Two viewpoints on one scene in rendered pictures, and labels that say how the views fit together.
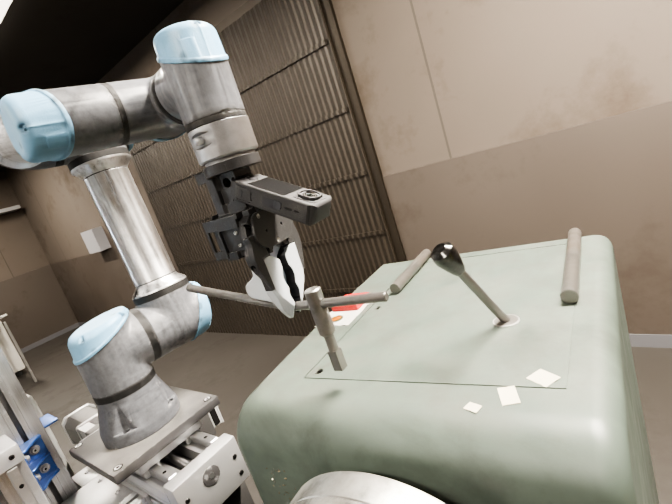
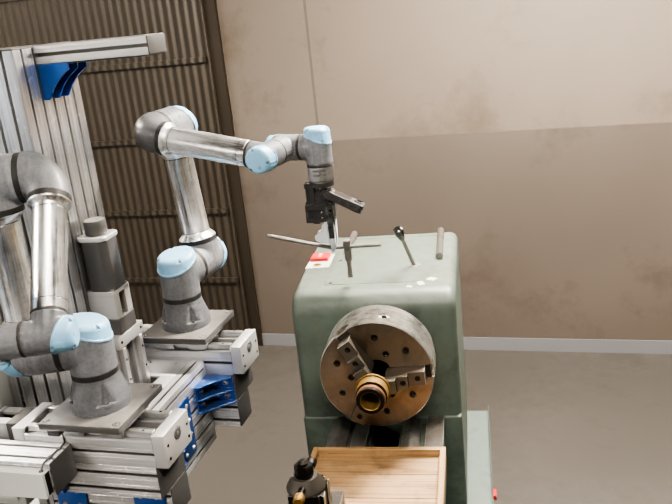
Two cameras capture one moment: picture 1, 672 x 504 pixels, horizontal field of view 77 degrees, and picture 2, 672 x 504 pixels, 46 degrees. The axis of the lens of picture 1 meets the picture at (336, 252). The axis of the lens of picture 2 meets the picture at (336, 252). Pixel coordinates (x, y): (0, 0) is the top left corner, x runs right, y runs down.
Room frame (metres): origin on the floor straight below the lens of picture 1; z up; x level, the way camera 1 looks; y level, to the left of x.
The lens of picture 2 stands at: (-1.46, 0.98, 2.06)
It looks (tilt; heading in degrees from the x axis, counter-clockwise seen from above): 18 degrees down; 335
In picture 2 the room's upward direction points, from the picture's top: 6 degrees counter-clockwise
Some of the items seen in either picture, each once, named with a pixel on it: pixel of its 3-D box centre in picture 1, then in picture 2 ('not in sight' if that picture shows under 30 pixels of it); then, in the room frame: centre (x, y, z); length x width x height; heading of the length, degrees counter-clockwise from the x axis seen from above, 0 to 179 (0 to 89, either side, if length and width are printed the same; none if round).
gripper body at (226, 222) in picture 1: (243, 208); (321, 201); (0.54, 0.09, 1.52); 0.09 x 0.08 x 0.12; 56
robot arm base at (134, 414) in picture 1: (133, 401); (184, 308); (0.79, 0.48, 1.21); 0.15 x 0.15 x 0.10
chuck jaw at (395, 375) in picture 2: not in sight; (408, 376); (0.19, 0.05, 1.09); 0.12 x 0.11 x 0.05; 54
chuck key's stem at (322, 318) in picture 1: (326, 329); (348, 258); (0.51, 0.04, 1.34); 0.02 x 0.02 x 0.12
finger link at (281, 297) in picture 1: (265, 289); (325, 238); (0.52, 0.10, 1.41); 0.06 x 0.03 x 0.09; 56
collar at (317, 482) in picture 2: not in sight; (305, 480); (-0.15, 0.51, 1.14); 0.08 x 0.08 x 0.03
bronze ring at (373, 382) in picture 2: not in sight; (372, 392); (0.18, 0.17, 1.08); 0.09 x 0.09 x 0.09; 54
